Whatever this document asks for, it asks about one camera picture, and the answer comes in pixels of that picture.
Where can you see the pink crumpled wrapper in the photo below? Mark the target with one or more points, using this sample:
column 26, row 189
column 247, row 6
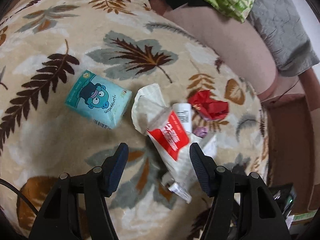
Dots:
column 200, row 131

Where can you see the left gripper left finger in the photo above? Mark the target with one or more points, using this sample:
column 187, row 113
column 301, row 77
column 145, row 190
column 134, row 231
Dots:
column 58, row 217

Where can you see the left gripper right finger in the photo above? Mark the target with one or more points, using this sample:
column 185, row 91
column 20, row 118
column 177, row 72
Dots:
column 235, row 195

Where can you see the grey quilted pillow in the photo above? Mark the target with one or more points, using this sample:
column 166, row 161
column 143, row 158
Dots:
column 279, row 25

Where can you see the leaf pattern beige blanket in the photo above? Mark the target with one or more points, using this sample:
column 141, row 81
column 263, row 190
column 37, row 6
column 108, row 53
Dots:
column 70, row 70

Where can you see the pink bolster pillow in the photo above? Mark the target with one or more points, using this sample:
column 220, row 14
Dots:
column 238, row 45

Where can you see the crumpled red wrapper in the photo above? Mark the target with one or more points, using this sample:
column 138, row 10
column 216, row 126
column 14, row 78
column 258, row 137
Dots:
column 207, row 107

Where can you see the white red torn packet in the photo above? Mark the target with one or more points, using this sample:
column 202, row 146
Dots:
column 151, row 117

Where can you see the white cream tube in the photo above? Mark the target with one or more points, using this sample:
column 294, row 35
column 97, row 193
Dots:
column 183, row 112

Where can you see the teal tissue pack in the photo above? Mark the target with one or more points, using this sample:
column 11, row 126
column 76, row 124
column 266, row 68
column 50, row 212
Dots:
column 98, row 99

